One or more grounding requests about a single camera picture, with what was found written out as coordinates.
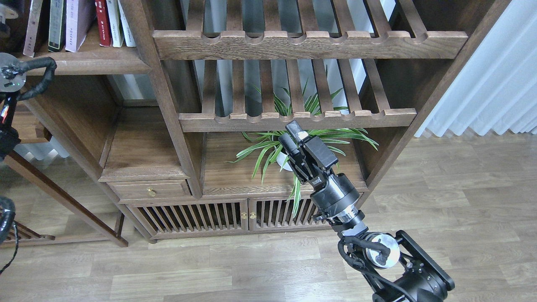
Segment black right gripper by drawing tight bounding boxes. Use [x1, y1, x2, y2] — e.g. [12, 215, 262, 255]
[279, 120, 359, 222]

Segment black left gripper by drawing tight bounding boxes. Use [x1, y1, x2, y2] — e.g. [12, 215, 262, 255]
[0, 0, 24, 38]

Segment maroon book white characters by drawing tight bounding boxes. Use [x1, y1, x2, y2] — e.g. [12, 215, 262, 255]
[23, 0, 44, 57]

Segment green and black book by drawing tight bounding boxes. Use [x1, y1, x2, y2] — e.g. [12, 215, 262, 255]
[47, 0, 67, 52]

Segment pale lavender white book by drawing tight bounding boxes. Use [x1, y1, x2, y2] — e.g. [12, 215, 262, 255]
[65, 0, 96, 52]

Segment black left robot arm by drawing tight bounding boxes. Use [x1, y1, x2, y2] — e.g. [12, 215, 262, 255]
[0, 0, 57, 274]

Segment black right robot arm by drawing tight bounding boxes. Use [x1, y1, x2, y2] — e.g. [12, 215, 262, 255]
[279, 121, 455, 302]

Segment white plant pot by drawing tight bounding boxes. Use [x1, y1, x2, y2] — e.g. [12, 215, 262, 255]
[276, 152, 293, 172]

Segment green spider plant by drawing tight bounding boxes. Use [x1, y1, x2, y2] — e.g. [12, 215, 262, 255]
[228, 93, 378, 218]

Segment red upright book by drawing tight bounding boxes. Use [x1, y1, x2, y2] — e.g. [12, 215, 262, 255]
[95, 0, 112, 47]

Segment white teal upright book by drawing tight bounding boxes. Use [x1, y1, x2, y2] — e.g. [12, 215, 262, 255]
[118, 0, 136, 47]

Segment dark wooden bookshelf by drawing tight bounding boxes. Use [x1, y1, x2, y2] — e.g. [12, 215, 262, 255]
[26, 0, 510, 243]

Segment brass drawer knob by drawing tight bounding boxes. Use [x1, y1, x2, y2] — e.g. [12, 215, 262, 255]
[146, 187, 156, 197]

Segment white curtain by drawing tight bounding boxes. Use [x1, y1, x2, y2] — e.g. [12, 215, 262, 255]
[415, 0, 537, 137]

